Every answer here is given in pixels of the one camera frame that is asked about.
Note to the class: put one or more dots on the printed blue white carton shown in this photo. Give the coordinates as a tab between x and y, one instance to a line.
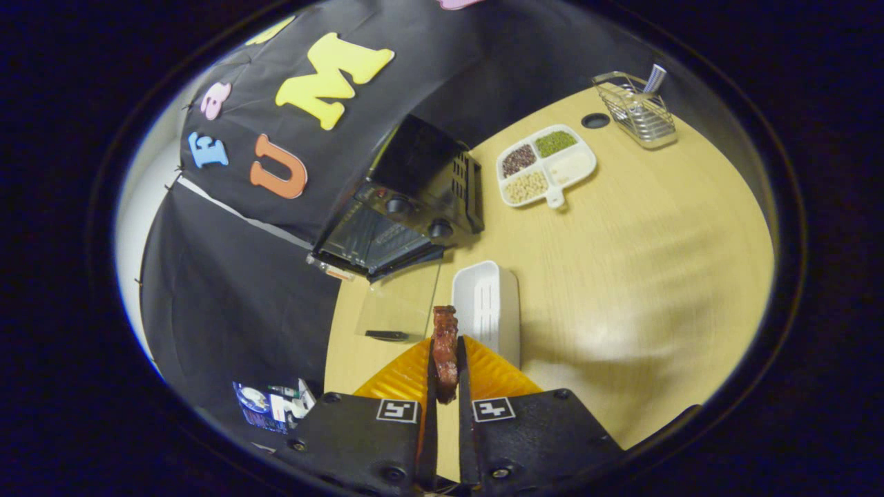
273	407

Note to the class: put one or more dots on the white divided bean plate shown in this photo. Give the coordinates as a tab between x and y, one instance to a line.
579	166

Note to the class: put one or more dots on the white rectangular tray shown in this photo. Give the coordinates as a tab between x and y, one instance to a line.
483	304

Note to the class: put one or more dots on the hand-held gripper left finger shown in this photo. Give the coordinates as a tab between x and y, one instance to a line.
431	442

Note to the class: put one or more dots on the red meat slice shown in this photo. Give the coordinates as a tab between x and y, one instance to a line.
445	352

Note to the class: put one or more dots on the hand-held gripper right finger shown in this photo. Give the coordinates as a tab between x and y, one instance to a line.
466	442

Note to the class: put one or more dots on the black toaster oven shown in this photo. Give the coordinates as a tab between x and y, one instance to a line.
421	159

